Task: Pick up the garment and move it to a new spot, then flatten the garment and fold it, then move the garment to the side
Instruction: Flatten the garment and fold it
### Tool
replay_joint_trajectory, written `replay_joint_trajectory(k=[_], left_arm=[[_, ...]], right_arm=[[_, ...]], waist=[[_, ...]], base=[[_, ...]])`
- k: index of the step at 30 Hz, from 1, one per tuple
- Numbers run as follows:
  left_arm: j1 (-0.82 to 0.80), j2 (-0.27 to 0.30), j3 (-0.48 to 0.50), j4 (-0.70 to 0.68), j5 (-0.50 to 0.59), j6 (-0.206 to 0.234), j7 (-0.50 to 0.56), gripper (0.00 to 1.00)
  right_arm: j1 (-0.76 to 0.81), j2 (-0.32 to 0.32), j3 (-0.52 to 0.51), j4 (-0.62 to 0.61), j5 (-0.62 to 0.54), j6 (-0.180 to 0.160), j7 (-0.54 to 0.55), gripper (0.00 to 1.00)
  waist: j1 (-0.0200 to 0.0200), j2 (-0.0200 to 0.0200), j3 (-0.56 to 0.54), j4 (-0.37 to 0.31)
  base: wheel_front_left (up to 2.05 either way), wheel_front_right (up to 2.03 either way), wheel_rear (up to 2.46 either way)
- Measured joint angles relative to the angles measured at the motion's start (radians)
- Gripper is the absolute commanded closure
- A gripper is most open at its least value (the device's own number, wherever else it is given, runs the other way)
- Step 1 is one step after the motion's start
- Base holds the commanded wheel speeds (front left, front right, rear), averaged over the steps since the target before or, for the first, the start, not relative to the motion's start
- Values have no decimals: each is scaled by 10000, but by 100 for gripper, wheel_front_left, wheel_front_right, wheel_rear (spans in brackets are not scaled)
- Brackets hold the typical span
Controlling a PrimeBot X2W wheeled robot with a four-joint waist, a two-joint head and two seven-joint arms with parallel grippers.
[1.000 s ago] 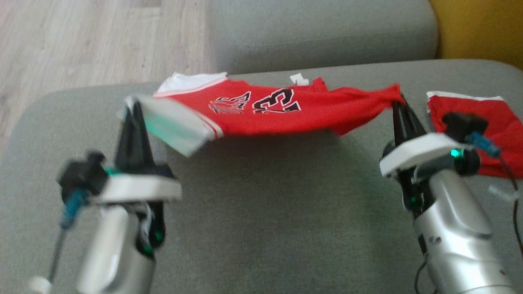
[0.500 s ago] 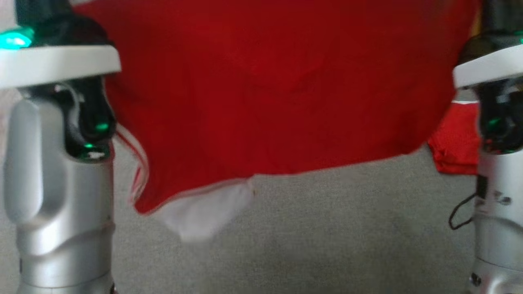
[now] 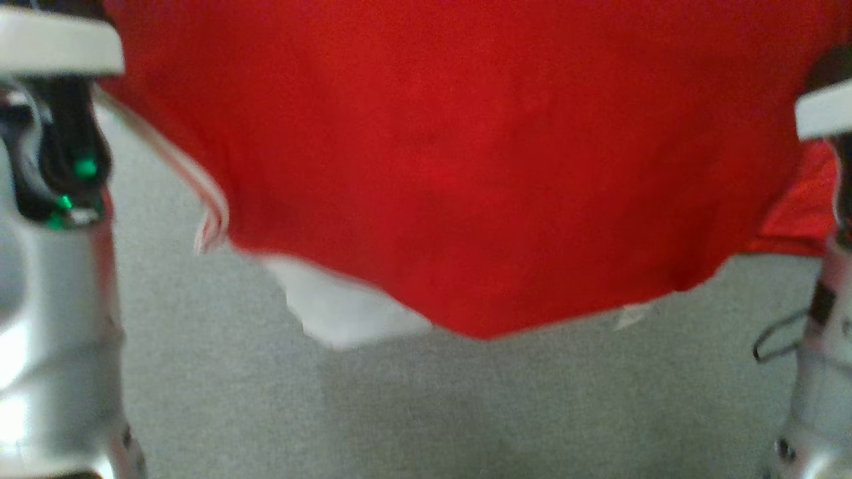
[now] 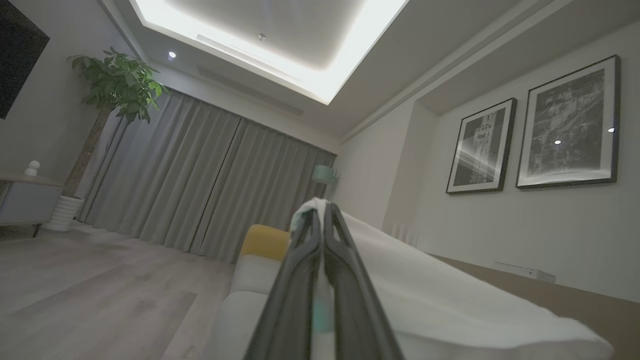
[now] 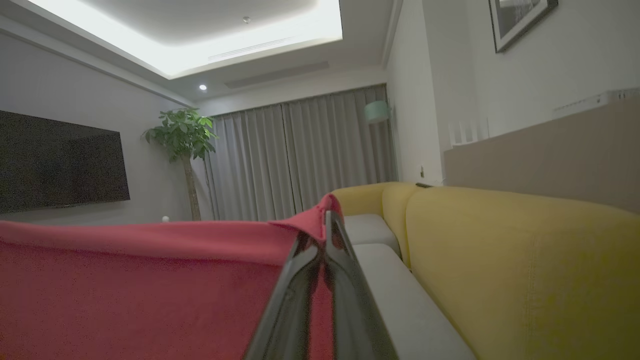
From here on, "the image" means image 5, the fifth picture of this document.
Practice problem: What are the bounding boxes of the dark framed wall picture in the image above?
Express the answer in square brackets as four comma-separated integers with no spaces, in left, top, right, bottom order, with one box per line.
[488,0,559,53]

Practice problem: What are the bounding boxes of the white ceiling air vent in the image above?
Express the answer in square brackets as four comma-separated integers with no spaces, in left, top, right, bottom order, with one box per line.
[207,36,298,63]

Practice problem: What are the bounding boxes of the black wall television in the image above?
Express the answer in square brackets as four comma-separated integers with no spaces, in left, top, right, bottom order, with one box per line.
[0,110,131,215]

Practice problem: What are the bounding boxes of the yellow sofa backrest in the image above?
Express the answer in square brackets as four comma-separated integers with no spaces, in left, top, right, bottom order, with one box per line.
[405,186,640,360]
[331,181,425,268]

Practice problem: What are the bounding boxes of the green potted tree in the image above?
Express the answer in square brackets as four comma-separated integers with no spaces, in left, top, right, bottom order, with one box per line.
[141,107,219,222]

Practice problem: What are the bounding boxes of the teal lamp shade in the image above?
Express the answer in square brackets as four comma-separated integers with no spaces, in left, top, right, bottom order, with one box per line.
[363,100,392,125]

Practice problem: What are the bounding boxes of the beige panel behind sofa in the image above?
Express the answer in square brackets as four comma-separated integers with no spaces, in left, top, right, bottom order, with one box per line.
[442,100,640,216]

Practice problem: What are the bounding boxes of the white slatted object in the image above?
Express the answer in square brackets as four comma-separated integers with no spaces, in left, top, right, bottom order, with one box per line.
[447,117,491,148]

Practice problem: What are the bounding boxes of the red shirt striped white cuffs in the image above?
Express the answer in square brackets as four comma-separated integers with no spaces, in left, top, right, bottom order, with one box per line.
[0,194,346,360]

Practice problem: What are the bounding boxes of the grey curtain panel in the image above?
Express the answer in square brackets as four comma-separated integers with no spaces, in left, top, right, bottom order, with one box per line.
[202,102,303,222]
[281,84,399,213]

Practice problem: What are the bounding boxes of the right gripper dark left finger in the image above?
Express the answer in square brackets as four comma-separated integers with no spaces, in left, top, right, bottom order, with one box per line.
[243,232,324,360]

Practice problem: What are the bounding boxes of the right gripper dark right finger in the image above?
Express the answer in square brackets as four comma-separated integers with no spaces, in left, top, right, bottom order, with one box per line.
[324,210,400,360]

